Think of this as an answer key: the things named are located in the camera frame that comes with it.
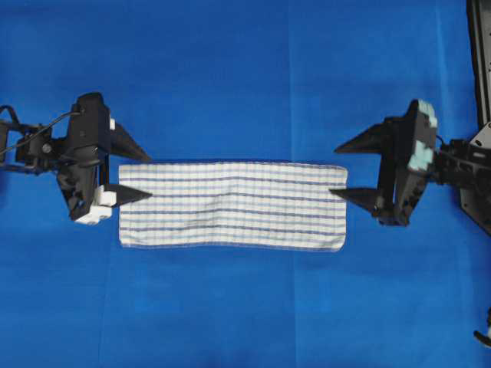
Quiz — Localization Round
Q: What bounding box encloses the black clamp at corner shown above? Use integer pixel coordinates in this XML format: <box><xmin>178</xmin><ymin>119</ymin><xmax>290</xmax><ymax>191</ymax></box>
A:
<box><xmin>473</xmin><ymin>309</ymin><xmax>491</xmax><ymax>349</ymax></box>

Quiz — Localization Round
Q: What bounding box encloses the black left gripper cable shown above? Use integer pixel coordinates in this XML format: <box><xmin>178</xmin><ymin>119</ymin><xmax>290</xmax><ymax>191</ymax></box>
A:
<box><xmin>0</xmin><ymin>109</ymin><xmax>82</xmax><ymax>156</ymax></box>

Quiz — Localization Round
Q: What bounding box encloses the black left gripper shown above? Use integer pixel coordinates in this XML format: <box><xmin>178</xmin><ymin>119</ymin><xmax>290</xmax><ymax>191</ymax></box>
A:
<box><xmin>57</xmin><ymin>92</ymin><xmax>152</xmax><ymax>225</ymax></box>

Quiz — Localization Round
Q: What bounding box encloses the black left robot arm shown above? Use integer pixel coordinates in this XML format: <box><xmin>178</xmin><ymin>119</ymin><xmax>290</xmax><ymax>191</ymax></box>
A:
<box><xmin>1</xmin><ymin>92</ymin><xmax>151</xmax><ymax>225</ymax></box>

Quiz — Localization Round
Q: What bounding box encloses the blue table cloth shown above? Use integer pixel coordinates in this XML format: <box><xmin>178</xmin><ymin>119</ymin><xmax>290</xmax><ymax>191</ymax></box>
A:
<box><xmin>1</xmin><ymin>1</ymin><xmax>490</xmax><ymax>367</ymax></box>

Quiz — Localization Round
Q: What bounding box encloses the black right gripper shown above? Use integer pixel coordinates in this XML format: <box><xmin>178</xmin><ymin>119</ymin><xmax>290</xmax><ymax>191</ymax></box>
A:
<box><xmin>329</xmin><ymin>99</ymin><xmax>438</xmax><ymax>226</ymax></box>

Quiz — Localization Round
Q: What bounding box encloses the black rail at right edge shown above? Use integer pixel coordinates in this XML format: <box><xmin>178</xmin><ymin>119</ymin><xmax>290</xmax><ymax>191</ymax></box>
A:
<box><xmin>466</xmin><ymin>0</ymin><xmax>491</xmax><ymax>129</ymax></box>

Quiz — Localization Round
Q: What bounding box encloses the blue striped white towel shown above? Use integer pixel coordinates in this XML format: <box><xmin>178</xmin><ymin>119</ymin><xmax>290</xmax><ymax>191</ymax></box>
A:
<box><xmin>119</xmin><ymin>161</ymin><xmax>348</xmax><ymax>251</ymax></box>

